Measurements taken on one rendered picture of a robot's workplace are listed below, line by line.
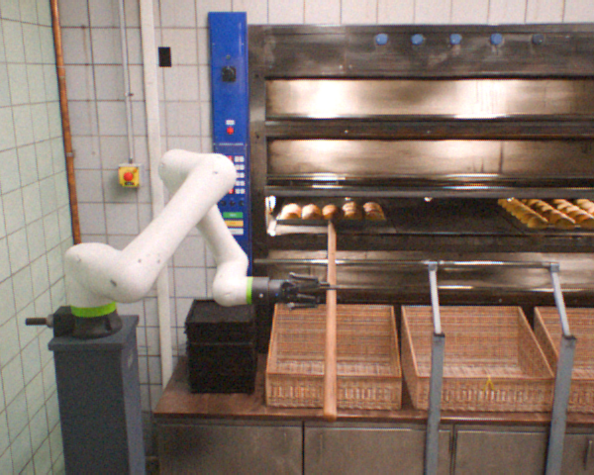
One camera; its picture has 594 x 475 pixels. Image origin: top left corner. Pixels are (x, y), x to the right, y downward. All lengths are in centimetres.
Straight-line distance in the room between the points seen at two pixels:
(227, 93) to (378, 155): 72
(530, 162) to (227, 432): 174
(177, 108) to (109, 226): 64
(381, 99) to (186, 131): 87
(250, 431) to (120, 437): 86
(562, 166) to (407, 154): 68
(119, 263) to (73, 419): 51
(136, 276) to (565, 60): 207
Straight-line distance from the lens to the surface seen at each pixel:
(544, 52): 298
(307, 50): 283
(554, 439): 277
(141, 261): 169
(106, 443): 198
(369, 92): 283
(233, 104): 281
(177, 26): 288
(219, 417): 267
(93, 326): 185
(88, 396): 191
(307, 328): 299
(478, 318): 308
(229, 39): 281
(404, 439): 271
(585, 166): 306
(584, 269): 320
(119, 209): 303
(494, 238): 302
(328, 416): 141
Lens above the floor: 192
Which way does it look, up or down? 15 degrees down
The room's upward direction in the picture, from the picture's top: straight up
